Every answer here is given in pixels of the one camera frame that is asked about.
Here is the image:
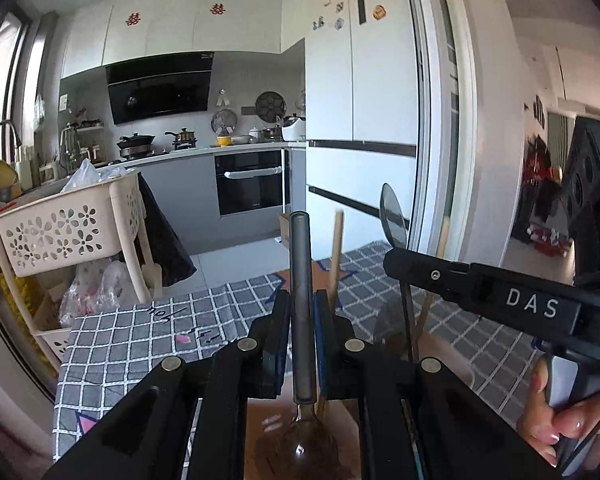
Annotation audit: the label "black wok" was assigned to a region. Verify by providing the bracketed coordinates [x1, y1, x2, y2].
[116, 132, 157, 157]

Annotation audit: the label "cooking pot with lid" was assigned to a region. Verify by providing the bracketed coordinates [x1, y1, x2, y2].
[165, 128, 199, 150]

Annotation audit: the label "dark translucent spoon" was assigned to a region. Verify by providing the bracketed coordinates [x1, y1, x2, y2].
[379, 182, 421, 363]
[255, 211, 341, 480]

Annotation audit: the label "grey checked star tablecloth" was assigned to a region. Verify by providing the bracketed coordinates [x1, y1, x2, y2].
[54, 242, 541, 463]

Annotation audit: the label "kitchen faucet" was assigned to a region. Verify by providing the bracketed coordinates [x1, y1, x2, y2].
[0, 120, 23, 161]

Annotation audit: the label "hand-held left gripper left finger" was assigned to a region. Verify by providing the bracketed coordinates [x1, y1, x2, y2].
[45, 287, 293, 480]

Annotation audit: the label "yellow bag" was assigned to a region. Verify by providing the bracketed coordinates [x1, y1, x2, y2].
[0, 270, 46, 356]

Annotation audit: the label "white refrigerator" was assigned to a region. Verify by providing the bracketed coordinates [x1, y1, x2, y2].
[302, 0, 423, 261]

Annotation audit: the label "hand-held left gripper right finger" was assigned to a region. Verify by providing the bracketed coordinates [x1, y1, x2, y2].
[314, 289, 563, 480]

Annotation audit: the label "round steamer rack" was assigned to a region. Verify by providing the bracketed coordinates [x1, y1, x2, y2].
[211, 109, 238, 136]

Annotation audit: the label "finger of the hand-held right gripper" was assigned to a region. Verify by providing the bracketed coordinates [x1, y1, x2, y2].
[382, 247, 481, 311]

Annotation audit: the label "black range hood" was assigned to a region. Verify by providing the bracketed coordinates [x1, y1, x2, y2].
[105, 51, 216, 126]

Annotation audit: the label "white upper cabinets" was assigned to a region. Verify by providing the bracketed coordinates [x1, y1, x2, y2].
[60, 0, 286, 81]

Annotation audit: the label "beige plastic trolley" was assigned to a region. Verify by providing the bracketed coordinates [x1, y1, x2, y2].
[0, 170, 163, 376]

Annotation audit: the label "black plastic bag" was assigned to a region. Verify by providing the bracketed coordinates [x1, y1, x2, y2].
[134, 172, 198, 288]

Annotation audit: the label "clear plastic bags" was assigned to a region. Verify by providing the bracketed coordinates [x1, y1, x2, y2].
[57, 257, 141, 328]

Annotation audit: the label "person's right hand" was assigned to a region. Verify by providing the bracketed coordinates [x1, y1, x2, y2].
[516, 357, 600, 467]

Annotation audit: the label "white plastic bag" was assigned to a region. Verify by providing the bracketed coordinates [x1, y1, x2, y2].
[62, 159, 131, 193]

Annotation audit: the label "white rice cooker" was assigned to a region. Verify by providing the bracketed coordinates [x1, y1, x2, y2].
[281, 114, 307, 142]

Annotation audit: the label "round black hanging pan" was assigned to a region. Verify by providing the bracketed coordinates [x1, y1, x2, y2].
[255, 91, 287, 123]

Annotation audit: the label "grey kitchen counter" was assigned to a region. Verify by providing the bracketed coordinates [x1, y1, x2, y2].
[95, 140, 308, 256]

